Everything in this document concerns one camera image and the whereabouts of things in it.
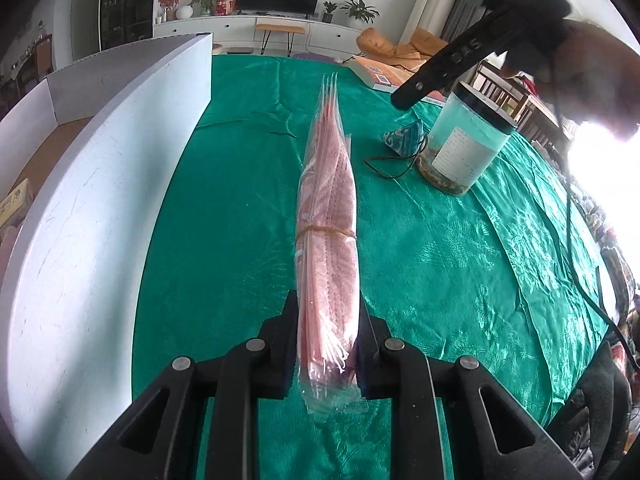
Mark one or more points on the pink floral bag pack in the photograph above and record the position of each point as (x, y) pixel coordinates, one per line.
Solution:
(327, 263)

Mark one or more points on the red flower vase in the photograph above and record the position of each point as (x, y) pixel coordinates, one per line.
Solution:
(168, 9)

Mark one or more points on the white cardboard box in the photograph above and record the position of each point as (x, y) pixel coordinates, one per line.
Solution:
(69, 296)

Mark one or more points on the person right hand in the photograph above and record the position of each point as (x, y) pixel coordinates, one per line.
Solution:
(594, 77)

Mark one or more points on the white tv cabinet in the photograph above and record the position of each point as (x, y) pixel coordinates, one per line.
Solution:
(238, 32)

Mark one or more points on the black display cabinet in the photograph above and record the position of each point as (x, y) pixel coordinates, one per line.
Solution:
(124, 21)

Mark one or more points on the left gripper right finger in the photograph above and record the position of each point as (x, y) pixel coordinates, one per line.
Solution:
(451, 414)

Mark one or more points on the green potted plant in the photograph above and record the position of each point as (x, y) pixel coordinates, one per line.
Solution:
(359, 15)

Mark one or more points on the teal patterned pouch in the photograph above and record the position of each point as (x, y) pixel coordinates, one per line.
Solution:
(408, 140)

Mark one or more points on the clear jar black lid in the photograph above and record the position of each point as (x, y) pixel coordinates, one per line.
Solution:
(467, 135)

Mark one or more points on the green satin tablecloth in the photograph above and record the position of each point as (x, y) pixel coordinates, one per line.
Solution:
(506, 272)

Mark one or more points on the orange book on table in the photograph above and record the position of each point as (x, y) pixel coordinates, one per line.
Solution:
(376, 75)

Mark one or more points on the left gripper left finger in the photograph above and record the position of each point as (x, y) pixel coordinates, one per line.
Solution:
(201, 415)

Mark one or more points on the orange lounge chair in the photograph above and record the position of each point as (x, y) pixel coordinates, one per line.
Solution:
(421, 47)

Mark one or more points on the small wooden bench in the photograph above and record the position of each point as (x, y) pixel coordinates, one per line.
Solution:
(290, 31)

